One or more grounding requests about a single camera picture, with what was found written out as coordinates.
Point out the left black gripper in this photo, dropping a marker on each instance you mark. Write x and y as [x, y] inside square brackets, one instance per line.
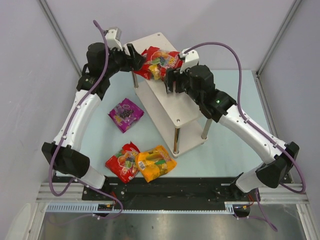
[127, 58]

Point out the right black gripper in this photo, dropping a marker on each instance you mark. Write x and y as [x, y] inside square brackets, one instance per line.
[176, 80]

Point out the red candy bag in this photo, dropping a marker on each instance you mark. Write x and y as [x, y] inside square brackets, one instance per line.
[123, 163]
[157, 62]

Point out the orange mango candy bag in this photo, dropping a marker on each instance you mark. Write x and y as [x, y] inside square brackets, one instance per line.
[154, 163]

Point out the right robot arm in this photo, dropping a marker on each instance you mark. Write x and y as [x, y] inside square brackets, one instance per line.
[277, 156]

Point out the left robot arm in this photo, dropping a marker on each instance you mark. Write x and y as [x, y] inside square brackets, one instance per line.
[63, 153]

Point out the white two-tier shelf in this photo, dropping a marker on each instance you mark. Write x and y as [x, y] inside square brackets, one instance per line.
[175, 115]

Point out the purple candy bag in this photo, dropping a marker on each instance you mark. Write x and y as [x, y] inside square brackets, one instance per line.
[125, 114]

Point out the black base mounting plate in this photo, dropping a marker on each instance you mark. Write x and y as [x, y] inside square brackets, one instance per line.
[213, 188]

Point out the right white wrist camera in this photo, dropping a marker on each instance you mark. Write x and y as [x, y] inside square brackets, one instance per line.
[189, 59]

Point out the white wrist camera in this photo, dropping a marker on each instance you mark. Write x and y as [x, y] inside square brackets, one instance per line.
[112, 36]
[189, 59]

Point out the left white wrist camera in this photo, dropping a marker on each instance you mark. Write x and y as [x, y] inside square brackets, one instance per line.
[112, 36]

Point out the aluminium rail with cable duct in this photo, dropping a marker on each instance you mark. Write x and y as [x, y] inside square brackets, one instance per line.
[80, 199]

